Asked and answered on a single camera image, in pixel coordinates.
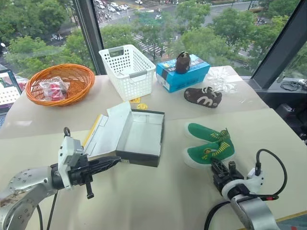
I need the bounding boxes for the clear bag with red items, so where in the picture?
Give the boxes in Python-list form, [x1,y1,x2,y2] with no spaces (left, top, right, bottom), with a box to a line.
[38,76,71,101]

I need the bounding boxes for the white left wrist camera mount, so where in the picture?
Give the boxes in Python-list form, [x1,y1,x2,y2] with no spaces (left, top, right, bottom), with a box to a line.
[57,137,84,191]

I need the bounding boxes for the white perforated plastic basket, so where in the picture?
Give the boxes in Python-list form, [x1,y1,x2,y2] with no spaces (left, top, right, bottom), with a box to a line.
[98,44,156,101]

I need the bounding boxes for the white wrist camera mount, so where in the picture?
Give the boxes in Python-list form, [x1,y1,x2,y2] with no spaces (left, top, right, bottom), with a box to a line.
[57,137,84,191]
[221,167,266,199]

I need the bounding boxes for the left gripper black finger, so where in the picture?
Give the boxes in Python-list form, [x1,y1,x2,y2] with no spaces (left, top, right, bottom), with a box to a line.
[93,160,121,173]
[92,156,122,167]

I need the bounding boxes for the open laptop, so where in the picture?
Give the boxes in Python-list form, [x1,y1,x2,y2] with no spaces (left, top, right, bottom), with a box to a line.
[0,69,23,127]

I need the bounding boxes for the brown suede child shoe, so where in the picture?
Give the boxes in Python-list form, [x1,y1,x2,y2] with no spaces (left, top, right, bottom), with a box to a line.
[175,50,192,74]
[184,86,223,109]

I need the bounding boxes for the orange woven basket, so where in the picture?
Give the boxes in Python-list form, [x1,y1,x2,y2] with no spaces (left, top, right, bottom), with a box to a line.
[25,63,96,107]

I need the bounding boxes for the blue cardboard box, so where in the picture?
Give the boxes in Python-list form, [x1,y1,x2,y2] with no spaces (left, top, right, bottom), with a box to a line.
[156,54,211,93]

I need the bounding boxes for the beige paper table cover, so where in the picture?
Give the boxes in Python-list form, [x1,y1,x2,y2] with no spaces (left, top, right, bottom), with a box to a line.
[0,108,307,230]
[0,65,269,139]

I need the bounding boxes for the black equipment beside table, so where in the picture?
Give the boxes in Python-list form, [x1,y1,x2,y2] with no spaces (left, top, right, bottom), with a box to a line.
[274,103,307,145]

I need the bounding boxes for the red packaged item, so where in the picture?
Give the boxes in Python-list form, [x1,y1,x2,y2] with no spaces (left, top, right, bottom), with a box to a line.
[14,75,28,92]

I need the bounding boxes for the black window mullion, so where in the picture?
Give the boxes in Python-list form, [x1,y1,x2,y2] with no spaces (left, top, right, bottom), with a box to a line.
[71,0,107,75]

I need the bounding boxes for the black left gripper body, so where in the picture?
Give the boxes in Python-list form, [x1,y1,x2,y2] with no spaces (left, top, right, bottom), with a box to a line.
[68,153,96,200]

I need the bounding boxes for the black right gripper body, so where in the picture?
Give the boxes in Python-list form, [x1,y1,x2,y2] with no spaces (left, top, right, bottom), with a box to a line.
[212,170,245,192]

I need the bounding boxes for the crumpled clear plastic wrap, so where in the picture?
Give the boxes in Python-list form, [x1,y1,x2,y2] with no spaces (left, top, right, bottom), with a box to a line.
[206,67,237,94]

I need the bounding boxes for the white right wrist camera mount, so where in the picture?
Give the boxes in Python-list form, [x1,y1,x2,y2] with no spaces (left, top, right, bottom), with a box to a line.
[221,167,266,199]

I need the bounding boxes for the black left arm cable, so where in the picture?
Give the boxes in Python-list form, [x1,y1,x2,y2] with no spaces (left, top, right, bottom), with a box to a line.
[35,191,59,230]

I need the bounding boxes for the yellow duck shoe box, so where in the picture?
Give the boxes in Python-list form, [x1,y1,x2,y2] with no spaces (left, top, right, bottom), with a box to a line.
[83,101,166,168]

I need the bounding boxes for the black slanted window frame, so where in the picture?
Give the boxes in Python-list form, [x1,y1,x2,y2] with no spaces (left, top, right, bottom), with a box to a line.
[250,0,307,90]

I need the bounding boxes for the coiled black cables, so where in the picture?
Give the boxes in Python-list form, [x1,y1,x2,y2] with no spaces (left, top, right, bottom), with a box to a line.
[279,79,307,91]

